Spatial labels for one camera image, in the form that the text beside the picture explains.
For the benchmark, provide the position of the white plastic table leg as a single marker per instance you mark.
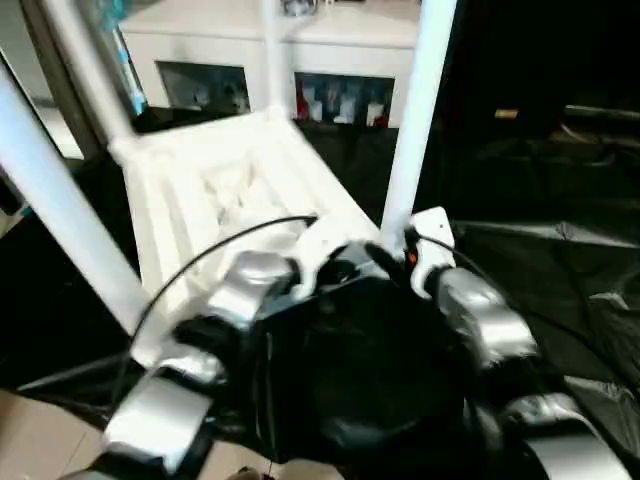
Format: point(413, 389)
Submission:
point(272, 50)
point(60, 200)
point(420, 125)
point(90, 75)

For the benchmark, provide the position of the white plastic table top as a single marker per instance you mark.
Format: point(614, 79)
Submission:
point(225, 165)

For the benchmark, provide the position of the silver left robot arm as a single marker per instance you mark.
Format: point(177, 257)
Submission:
point(155, 420)

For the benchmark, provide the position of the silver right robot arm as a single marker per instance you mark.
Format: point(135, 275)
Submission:
point(490, 315)

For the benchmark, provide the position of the black plastic mat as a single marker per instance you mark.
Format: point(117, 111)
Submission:
point(375, 390)

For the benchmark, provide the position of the black box with yellow label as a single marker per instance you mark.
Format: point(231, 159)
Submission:
point(500, 60)

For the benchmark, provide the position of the dark crumpled object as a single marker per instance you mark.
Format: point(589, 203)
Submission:
point(297, 6)

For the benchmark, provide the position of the white glass-door cabinet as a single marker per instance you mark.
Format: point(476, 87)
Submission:
point(200, 40)

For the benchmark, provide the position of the light blue patterned strip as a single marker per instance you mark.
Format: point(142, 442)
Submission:
point(125, 65)

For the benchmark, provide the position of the grey-brown curtain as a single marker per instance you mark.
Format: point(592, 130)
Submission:
point(50, 50)

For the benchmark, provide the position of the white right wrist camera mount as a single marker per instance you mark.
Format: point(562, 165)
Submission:
point(435, 230)

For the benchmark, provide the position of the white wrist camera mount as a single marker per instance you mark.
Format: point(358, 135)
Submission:
point(320, 245)
point(435, 230)

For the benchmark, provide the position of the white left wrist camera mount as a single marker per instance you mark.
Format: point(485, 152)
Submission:
point(320, 245)

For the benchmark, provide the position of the dark metal rail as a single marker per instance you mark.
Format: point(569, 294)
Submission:
point(602, 112)

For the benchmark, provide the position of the teal plastic frame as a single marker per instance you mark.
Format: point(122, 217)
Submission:
point(24, 211)

